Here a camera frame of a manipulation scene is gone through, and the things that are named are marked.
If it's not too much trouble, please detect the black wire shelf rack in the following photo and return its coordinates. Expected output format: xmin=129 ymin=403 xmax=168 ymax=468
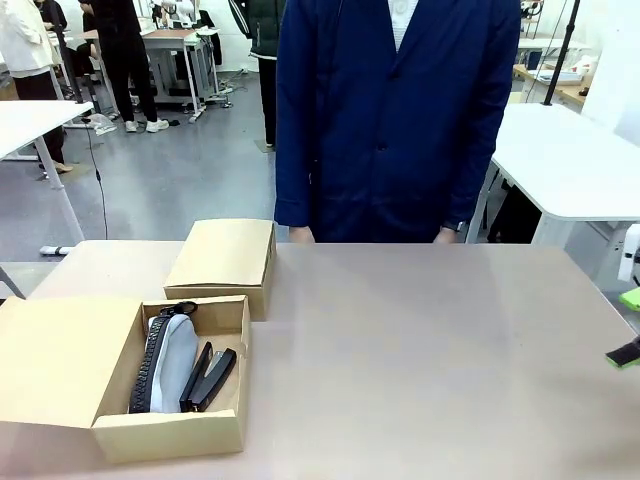
xmin=517 ymin=0 xmax=546 ymax=41

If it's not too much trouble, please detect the small brown cardboard box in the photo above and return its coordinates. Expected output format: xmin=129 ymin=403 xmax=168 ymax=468
xmin=163 ymin=218 xmax=278 ymax=322

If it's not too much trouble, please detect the grey CAMPUS pencil case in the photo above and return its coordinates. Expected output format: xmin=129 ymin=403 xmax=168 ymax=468
xmin=128 ymin=299 xmax=199 ymax=415

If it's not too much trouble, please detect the background person in black clothes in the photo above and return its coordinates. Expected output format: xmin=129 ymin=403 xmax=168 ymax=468
xmin=79 ymin=0 xmax=170 ymax=134

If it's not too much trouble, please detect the person's right forearm blue sleeve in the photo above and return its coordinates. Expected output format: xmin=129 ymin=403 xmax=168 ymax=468
xmin=273 ymin=124 xmax=319 ymax=229

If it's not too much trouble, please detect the clear plastic bag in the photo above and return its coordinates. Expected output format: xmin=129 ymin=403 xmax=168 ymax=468
xmin=89 ymin=113 xmax=119 ymax=136

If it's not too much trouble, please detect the background person in striped jacket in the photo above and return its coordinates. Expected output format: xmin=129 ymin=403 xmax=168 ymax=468
xmin=227 ymin=0 xmax=289 ymax=149

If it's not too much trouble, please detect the person's left forearm blue sleeve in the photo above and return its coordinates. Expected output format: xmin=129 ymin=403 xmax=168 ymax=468
xmin=444 ymin=124 xmax=501 ymax=231

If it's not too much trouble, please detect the wooden background table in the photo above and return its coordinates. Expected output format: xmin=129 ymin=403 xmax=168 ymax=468
xmin=512 ymin=62 xmax=589 ymax=106

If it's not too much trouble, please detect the person torso in blue coat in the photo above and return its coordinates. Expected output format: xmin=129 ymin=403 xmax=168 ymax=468
xmin=273 ymin=0 xmax=522 ymax=245

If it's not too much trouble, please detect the black floor cable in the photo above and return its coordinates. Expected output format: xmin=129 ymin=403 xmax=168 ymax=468
xmin=82 ymin=117 xmax=110 ymax=241

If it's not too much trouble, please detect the white table with metal legs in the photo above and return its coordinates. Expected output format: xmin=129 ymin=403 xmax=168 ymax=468
xmin=0 ymin=101 xmax=96 ymax=256

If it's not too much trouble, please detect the large white table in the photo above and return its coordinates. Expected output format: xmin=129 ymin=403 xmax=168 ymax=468
xmin=467 ymin=102 xmax=640 ymax=291

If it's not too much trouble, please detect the large brown cardboard box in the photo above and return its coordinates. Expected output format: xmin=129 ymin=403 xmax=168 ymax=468
xmin=0 ymin=294 xmax=251 ymax=465

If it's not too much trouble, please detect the black stapler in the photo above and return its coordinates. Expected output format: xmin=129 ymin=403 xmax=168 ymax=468
xmin=178 ymin=341 xmax=237 ymax=414

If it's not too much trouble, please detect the background person in white top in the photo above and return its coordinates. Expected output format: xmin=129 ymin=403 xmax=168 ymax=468
xmin=0 ymin=0 xmax=69 ymax=176

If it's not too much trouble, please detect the grey background desk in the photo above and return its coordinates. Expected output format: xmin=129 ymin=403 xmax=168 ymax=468
xmin=142 ymin=27 xmax=234 ymax=124

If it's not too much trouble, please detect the black tripod stand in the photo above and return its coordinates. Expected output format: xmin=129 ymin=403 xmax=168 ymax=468
xmin=542 ymin=0 xmax=584 ymax=107

